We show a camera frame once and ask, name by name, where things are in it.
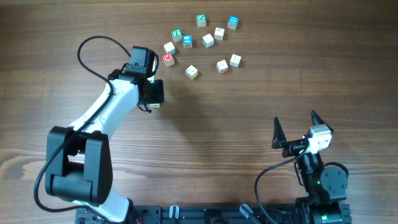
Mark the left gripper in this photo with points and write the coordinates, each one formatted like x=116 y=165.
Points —
x=160 y=96

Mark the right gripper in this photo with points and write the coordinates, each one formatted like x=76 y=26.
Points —
x=292 y=148

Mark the red M block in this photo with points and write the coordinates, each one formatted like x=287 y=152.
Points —
x=168 y=59

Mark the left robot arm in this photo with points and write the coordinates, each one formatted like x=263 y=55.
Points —
x=78 y=164

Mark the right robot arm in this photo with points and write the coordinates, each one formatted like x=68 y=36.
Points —
x=325 y=183

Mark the white block yellow side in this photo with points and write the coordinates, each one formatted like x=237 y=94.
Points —
x=191 y=72

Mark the white block teal side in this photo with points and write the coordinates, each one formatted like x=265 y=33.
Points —
x=169 y=48

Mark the green Z block left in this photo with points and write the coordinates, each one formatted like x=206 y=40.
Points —
x=177 y=35

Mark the green z block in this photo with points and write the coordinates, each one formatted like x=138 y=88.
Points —
x=201 y=20
x=177 y=35

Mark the blue block centre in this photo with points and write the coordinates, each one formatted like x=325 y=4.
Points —
x=187 y=41

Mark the white block red Q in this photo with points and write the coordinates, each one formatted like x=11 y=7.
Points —
x=222 y=66

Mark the white block green side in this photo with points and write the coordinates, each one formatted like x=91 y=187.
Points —
x=208 y=40

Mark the green Z block far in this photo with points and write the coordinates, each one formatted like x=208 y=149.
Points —
x=201 y=20

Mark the white block blue side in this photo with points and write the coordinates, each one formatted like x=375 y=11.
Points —
x=235 y=60

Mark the white block red side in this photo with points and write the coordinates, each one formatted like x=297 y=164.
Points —
x=219 y=33

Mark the blue block far right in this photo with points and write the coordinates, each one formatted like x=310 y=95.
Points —
x=233 y=22

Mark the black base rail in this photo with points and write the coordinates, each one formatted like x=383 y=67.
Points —
x=214 y=214

